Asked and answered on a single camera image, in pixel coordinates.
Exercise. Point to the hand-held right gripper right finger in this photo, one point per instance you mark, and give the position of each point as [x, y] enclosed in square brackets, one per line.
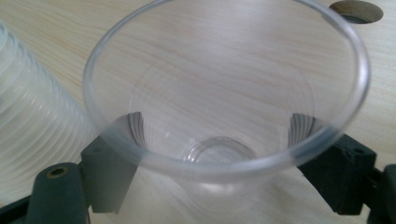
[339, 177]

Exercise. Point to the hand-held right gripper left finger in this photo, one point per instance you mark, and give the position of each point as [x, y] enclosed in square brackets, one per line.
[106, 180]

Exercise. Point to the stack of clear plastic cups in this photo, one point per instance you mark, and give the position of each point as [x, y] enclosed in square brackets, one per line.
[34, 118]

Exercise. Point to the single clear plastic cup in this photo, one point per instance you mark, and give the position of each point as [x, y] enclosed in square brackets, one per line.
[218, 149]

